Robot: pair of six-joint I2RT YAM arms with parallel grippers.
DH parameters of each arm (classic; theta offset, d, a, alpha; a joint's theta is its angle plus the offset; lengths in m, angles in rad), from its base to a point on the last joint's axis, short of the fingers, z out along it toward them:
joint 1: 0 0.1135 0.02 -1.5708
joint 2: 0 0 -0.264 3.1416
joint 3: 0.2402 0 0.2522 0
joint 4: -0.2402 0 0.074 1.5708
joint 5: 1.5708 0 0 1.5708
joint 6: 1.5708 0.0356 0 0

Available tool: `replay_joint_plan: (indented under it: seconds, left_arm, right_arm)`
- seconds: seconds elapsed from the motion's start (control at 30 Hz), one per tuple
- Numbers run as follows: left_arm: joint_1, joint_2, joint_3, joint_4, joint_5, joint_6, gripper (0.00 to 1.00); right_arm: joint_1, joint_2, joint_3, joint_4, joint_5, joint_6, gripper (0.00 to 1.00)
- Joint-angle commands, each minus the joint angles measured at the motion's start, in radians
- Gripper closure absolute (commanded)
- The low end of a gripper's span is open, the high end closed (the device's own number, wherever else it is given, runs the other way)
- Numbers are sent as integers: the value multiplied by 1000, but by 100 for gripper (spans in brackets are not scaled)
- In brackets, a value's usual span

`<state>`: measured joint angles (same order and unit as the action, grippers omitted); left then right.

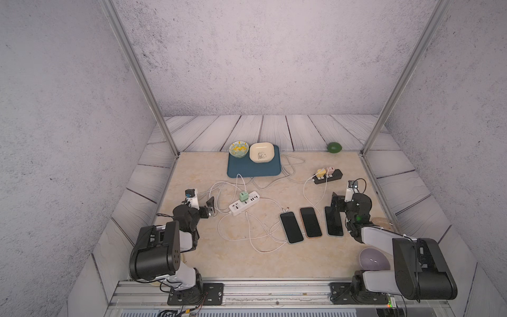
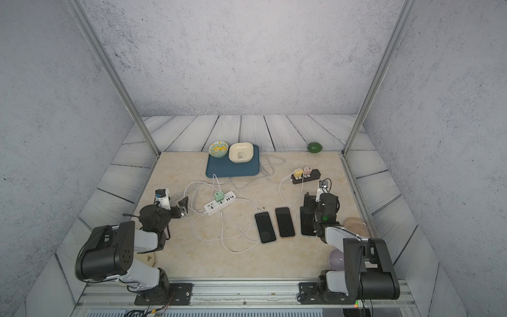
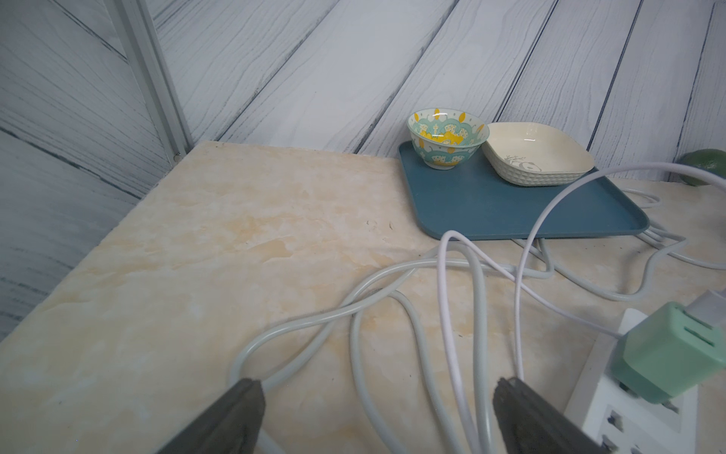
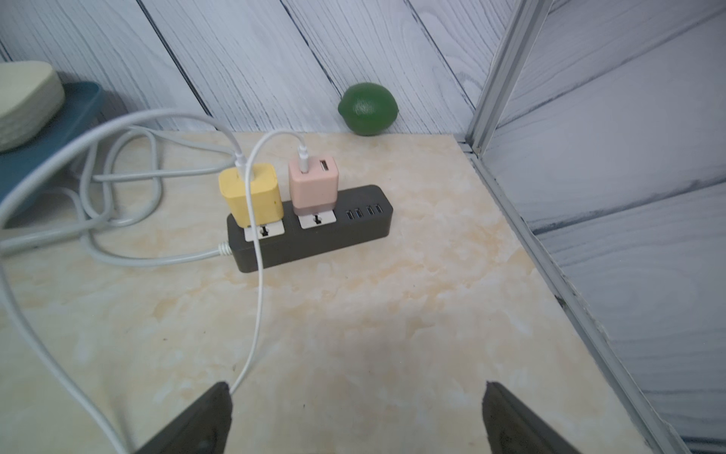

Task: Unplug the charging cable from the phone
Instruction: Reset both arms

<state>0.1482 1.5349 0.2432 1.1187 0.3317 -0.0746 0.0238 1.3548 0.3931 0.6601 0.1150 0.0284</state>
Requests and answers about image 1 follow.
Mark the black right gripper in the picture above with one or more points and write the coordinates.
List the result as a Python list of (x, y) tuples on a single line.
[(340, 199)]

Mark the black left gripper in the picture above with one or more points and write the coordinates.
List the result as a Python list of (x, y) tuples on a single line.
[(203, 214)]

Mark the white black-screen phone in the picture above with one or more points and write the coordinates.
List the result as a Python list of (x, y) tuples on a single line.
[(292, 230)]

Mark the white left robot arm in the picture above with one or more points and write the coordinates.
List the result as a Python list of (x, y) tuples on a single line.
[(157, 254)]

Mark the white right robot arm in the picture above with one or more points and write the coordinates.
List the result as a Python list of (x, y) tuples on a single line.
[(420, 271)]

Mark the black power strip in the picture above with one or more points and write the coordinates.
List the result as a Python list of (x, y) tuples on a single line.
[(334, 176)]

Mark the green usb charger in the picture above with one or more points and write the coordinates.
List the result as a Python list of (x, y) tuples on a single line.
[(244, 196)]

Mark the yellow usb charger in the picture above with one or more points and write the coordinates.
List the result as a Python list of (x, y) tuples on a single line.
[(321, 174)]

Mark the white power strip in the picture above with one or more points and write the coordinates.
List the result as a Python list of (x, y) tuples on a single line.
[(239, 207)]

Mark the dark teal tray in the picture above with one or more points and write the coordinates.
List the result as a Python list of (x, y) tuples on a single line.
[(249, 169)]

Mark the brown glass plate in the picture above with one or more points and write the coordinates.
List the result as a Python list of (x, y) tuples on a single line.
[(384, 223)]

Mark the green lime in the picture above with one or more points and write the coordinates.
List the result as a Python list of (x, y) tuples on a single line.
[(334, 147)]

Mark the patterned teal yellow bowl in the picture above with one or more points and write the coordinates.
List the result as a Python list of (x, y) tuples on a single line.
[(239, 149)]

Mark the purple plate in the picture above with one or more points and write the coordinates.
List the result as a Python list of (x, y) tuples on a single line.
[(371, 259)]

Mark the cream square panda bowl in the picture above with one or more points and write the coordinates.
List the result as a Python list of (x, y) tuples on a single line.
[(262, 152)]

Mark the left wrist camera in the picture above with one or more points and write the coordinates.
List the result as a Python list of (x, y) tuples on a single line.
[(191, 197)]

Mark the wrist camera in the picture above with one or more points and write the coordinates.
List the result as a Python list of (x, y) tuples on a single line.
[(191, 197), (352, 188)]

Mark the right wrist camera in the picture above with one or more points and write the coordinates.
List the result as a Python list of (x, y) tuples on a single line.
[(352, 188)]

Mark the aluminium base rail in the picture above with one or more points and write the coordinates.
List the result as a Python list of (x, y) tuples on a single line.
[(265, 297)]

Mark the aluminium frame post left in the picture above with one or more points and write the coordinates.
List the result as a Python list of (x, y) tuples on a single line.
[(127, 48)]

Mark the aluminium frame post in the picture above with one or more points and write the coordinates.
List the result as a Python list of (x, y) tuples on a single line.
[(127, 48), (418, 51)]

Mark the aluminium frame post right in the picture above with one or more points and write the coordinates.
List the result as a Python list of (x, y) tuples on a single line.
[(418, 51)]

